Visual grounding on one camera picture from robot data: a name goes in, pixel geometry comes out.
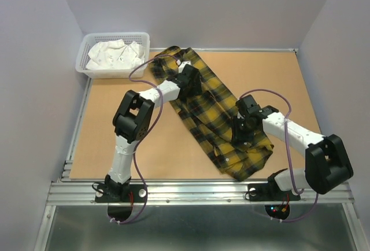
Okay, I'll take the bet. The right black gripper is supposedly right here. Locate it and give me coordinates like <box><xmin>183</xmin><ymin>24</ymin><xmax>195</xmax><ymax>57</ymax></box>
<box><xmin>230</xmin><ymin>116</ymin><xmax>256</xmax><ymax>144</ymax></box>

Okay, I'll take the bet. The yellow plaid long sleeve shirt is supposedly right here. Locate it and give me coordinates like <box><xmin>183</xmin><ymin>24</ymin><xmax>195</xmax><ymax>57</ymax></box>
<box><xmin>149</xmin><ymin>46</ymin><xmax>274</xmax><ymax>181</ymax></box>

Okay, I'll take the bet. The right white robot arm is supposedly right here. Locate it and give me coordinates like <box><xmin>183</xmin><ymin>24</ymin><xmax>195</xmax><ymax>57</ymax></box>
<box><xmin>232</xmin><ymin>95</ymin><xmax>354</xmax><ymax>199</ymax></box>

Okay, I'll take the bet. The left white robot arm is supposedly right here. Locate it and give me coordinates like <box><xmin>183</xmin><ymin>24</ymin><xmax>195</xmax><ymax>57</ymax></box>
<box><xmin>92</xmin><ymin>61</ymin><xmax>202</xmax><ymax>203</ymax></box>

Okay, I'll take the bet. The white long sleeve shirt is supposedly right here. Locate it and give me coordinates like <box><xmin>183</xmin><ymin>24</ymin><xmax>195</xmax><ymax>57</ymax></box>
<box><xmin>86</xmin><ymin>39</ymin><xmax>145</xmax><ymax>71</ymax></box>

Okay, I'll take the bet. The white perforated plastic basket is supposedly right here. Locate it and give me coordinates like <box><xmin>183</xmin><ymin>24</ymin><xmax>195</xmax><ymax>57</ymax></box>
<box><xmin>75</xmin><ymin>32</ymin><xmax>150</xmax><ymax>79</ymax></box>

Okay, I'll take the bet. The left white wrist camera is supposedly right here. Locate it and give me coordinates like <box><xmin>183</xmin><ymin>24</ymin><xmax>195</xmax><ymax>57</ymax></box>
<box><xmin>176</xmin><ymin>60</ymin><xmax>191</xmax><ymax>73</ymax></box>

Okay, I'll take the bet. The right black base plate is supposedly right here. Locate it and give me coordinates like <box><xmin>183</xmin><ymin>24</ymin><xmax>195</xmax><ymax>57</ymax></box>
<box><xmin>245</xmin><ymin>183</ymin><xmax>301</xmax><ymax>202</ymax></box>

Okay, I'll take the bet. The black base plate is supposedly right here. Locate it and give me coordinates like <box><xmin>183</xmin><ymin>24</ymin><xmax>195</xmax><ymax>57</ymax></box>
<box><xmin>245</xmin><ymin>183</ymin><xmax>301</xmax><ymax>202</ymax></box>
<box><xmin>91</xmin><ymin>183</ymin><xmax>147</xmax><ymax>204</ymax></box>

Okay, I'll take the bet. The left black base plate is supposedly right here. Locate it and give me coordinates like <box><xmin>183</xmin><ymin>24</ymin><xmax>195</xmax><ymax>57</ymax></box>
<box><xmin>91</xmin><ymin>183</ymin><xmax>147</xmax><ymax>204</ymax></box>

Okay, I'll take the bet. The aluminium mounting rail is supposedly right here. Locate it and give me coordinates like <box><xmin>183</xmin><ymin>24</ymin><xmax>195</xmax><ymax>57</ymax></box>
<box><xmin>46</xmin><ymin>179</ymin><xmax>355</xmax><ymax>205</ymax></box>

